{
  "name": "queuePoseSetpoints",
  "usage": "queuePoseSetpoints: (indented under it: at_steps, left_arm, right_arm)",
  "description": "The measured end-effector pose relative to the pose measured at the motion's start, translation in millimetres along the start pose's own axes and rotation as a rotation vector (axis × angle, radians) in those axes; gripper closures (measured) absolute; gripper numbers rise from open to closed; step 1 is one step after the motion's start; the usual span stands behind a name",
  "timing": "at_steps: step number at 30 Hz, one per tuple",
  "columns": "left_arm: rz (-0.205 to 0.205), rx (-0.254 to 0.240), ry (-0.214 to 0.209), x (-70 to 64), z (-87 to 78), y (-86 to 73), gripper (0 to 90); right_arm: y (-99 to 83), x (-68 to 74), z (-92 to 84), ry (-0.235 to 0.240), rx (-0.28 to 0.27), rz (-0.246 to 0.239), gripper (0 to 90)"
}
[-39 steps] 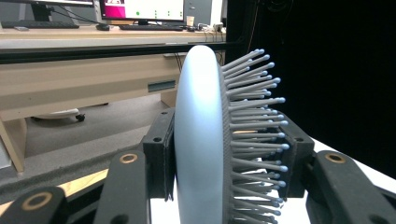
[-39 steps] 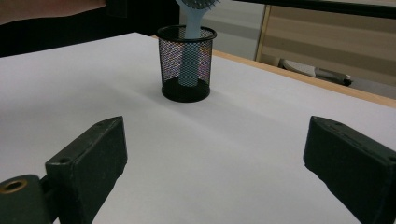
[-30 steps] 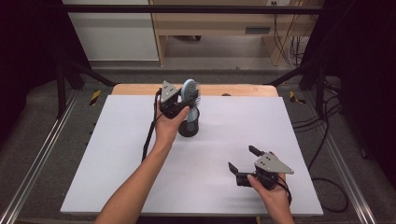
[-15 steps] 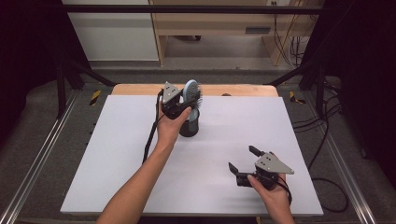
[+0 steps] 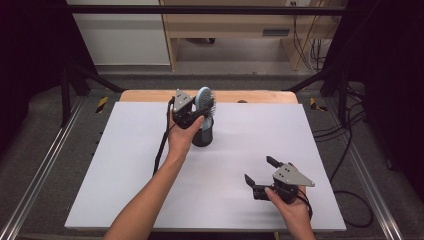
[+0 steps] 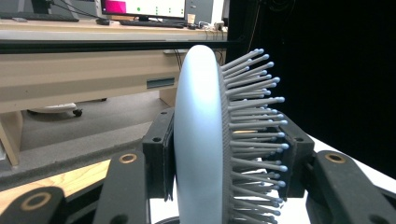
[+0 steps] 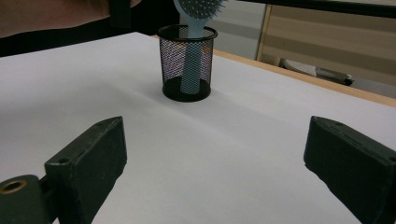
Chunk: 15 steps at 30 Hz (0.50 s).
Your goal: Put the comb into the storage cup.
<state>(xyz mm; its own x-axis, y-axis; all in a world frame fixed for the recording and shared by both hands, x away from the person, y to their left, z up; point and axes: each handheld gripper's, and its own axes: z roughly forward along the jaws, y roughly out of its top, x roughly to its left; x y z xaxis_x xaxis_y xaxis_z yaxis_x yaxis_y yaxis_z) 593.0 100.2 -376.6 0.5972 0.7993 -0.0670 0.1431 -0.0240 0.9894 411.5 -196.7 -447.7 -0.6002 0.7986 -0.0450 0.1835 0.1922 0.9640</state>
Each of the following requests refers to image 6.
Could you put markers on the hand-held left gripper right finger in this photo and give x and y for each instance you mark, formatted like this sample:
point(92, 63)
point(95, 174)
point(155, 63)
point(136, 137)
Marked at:
point(300, 149)

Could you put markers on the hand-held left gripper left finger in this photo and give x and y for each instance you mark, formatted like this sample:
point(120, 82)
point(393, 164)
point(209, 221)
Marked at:
point(155, 152)

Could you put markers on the light blue hairbrush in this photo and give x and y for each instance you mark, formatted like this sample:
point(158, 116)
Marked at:
point(199, 130)

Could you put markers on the black mesh pen cup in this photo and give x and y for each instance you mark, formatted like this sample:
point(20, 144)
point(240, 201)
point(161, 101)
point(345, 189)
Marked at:
point(168, 221)

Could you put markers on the black curtain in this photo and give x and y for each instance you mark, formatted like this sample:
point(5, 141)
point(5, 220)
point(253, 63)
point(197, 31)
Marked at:
point(336, 71)

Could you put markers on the beige wooden desk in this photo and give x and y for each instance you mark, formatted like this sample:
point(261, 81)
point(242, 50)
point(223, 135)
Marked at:
point(77, 77)

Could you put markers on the white office chair base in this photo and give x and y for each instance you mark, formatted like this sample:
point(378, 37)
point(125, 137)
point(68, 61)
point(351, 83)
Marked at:
point(56, 108)

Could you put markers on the black keyboard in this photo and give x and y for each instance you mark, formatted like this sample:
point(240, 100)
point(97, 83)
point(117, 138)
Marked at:
point(37, 16)
point(149, 24)

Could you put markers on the paper cup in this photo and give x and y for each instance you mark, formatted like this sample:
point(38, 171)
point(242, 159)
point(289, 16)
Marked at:
point(191, 18)

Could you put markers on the black computer mouse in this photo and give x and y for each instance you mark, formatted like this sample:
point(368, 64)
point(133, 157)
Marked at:
point(103, 21)

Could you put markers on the computer monitor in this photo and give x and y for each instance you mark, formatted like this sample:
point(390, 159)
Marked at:
point(143, 7)

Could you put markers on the grey computer case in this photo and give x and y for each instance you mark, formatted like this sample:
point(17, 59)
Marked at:
point(202, 9)

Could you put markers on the black horizontal frame bar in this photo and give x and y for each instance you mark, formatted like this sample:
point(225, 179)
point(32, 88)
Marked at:
point(93, 46)

